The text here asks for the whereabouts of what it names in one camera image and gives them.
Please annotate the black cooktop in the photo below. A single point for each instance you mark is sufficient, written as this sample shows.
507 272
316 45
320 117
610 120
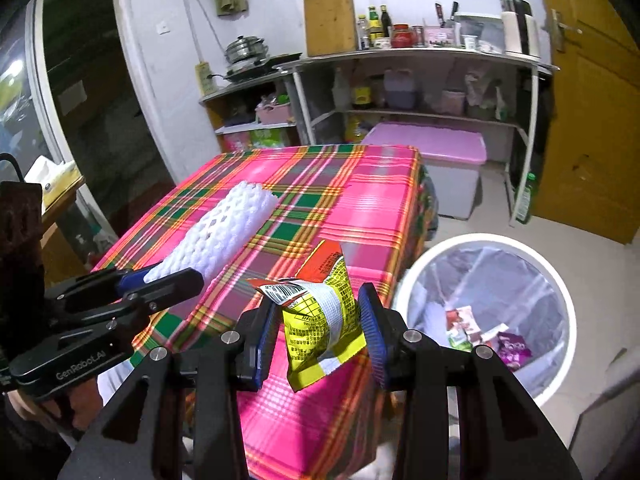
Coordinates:
265 62

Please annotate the clear plastic bottle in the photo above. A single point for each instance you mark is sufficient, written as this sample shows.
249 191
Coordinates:
341 90

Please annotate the wooden side table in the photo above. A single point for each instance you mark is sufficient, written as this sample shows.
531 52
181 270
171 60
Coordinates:
60 210

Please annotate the yellow cap sauce bottle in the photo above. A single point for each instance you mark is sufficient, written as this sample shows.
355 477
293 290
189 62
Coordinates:
374 27

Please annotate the white wall switch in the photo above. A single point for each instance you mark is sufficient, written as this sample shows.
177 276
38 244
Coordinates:
163 27

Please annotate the small clear seasoning bottle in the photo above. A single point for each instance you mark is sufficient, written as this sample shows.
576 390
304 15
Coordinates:
363 35

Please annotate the pink knife holder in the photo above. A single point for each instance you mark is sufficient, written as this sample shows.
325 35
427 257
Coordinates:
439 36

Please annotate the purple plastic jug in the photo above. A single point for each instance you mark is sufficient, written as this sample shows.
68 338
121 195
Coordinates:
400 90

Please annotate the yellow oil bottle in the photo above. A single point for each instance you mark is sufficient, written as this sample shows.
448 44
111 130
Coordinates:
357 129

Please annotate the small wooden shelf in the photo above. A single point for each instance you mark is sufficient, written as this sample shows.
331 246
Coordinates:
240 87

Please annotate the beige power strip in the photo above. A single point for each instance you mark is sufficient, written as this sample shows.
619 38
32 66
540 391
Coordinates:
205 79

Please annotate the white foam net sleeve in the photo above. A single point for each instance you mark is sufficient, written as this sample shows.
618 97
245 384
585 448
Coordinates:
220 225

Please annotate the white box appliance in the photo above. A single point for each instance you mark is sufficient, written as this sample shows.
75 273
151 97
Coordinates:
480 27

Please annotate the pink plaid tablecloth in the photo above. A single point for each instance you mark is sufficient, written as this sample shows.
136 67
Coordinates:
360 210

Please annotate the yellow snack packet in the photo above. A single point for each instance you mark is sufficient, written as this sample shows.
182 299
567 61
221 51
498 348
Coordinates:
310 330

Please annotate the person's left hand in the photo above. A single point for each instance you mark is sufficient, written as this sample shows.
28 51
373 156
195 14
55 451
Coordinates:
82 407

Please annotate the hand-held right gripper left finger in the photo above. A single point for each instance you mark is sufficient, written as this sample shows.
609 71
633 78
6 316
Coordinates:
261 355

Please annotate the steel pot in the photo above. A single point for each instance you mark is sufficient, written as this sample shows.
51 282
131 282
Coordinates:
245 49

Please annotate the red jar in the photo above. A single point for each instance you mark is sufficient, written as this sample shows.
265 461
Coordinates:
401 36

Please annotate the pink basket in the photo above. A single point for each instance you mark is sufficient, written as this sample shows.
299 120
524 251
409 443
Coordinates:
275 112

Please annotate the white kitchen shelf unit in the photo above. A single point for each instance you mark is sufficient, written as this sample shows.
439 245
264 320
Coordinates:
400 54

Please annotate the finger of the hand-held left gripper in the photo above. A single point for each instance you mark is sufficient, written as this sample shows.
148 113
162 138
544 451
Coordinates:
131 280
175 281

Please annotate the crumpled plastic bag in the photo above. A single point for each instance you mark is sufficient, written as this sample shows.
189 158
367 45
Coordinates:
480 95

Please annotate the pink lidded storage bin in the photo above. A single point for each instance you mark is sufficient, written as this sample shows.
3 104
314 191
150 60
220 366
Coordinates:
430 142

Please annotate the yellow label bottle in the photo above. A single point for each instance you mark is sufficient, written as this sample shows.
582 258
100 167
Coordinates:
361 95

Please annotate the kitchen knife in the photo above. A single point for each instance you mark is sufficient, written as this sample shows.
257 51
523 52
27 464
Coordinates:
438 14
453 11

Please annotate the tissue box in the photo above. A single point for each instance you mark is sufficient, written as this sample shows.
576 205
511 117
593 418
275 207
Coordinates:
50 175

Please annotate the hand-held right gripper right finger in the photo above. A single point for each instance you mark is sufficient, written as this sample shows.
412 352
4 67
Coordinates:
372 340

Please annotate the glass door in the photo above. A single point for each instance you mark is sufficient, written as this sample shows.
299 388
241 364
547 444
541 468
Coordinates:
15 85

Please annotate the purple snack packet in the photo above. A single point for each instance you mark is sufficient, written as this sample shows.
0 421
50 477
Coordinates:
512 350

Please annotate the yellow wooden door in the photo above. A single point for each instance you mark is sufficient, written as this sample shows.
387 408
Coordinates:
595 135

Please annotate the wooden cutting board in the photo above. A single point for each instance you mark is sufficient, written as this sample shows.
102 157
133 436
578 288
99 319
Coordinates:
330 22

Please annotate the green bottle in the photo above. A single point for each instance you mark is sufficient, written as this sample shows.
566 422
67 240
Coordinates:
525 202

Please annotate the pink bucket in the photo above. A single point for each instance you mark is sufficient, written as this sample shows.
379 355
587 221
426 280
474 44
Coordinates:
453 102

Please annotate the dark sauce bottle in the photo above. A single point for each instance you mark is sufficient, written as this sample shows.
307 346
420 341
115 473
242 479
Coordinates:
385 22

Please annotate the red white packet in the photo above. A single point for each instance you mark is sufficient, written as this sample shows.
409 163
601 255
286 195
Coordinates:
457 321

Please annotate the white electric kettle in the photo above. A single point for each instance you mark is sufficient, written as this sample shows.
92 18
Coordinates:
517 32

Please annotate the white lined waste bin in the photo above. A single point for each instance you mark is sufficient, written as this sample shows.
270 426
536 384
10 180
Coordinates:
535 285

